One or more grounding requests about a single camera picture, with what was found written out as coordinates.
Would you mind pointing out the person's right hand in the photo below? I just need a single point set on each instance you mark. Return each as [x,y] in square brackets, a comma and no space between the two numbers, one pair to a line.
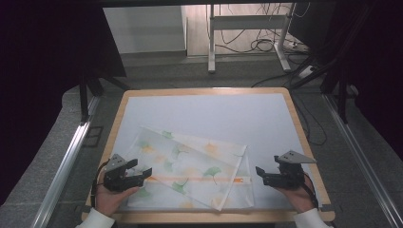
[297,198]

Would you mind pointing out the white board panel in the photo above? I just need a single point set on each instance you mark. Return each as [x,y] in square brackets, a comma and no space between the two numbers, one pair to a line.
[144,30]

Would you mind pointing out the aluminium floor rail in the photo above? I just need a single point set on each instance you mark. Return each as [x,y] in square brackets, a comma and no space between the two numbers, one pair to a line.
[364,158]
[63,167]

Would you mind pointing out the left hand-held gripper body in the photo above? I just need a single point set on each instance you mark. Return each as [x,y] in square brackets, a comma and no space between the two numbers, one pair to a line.
[115,180]

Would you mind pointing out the white table mat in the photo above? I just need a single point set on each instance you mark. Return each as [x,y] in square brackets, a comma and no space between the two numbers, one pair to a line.
[215,114]

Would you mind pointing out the black metal stand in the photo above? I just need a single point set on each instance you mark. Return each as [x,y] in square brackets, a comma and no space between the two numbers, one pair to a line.
[342,95]
[84,101]

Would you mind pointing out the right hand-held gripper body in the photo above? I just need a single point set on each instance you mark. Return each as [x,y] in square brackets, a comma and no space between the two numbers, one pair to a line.
[290,177]

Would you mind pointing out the person's left hand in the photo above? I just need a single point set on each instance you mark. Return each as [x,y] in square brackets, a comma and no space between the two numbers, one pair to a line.
[109,201]

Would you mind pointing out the white metal desk frame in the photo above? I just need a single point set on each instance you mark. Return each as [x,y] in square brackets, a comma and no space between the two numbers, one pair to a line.
[247,22]

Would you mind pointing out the wooden table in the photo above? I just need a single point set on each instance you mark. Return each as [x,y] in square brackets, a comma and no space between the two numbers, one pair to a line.
[206,218]

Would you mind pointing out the white power strip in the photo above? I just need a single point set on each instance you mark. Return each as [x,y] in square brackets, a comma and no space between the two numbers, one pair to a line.
[306,71]

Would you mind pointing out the dark curtain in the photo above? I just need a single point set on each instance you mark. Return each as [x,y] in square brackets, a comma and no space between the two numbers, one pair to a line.
[377,69]
[41,79]

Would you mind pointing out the leaf print mesh laundry bag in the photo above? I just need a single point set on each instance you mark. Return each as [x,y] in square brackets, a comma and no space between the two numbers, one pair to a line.
[193,171]

